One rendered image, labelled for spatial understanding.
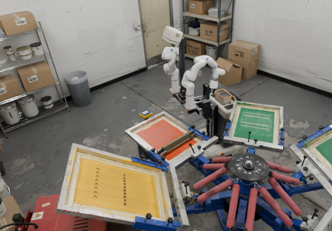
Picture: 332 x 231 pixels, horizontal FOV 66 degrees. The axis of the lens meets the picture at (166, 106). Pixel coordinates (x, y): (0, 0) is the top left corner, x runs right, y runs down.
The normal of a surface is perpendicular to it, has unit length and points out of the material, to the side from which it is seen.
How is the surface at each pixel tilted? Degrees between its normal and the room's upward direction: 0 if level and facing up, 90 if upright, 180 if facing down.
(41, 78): 90
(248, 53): 88
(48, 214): 0
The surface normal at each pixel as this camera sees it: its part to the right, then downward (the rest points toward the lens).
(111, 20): 0.63, 0.38
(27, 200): -0.07, -0.84
